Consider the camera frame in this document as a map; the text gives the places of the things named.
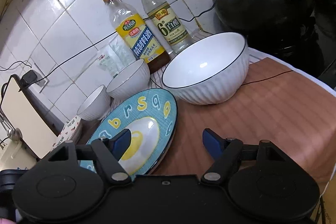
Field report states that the metal ladle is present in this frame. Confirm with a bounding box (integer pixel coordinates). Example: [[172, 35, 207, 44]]
[[1, 114, 22, 142]]

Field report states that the blue egg letter plate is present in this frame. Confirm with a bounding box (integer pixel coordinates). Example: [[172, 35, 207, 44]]
[[87, 88, 178, 178]]

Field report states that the cream cutting board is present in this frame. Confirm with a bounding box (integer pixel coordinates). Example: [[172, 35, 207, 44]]
[[1, 75, 57, 159]]

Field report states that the yellow label cooking wine bottle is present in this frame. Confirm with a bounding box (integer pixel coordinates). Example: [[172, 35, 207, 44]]
[[103, 0, 170, 73]]

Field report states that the pink bunny carrot plate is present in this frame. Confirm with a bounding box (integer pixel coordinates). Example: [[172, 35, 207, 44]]
[[52, 116, 83, 149]]

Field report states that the black wall plug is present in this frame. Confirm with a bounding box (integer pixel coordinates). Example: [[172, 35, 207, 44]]
[[20, 70, 38, 88]]

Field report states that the white plastic seasoning bag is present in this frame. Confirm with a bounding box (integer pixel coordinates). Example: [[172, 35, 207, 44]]
[[94, 35, 136, 78]]

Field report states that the black wok with lid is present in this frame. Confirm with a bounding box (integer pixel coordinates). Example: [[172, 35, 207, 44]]
[[212, 0, 324, 64]]

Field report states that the large white ribbed bowl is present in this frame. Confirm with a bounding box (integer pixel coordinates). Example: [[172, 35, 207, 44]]
[[161, 32, 249, 105]]

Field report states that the white vinegar bottle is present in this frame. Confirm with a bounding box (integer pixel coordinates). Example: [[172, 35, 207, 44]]
[[141, 0, 193, 54]]

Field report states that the reddish brown placemat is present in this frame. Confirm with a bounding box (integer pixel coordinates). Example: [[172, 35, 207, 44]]
[[155, 58, 335, 182]]

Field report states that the thin black cable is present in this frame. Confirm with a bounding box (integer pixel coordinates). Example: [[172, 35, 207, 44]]
[[0, 0, 295, 86]]

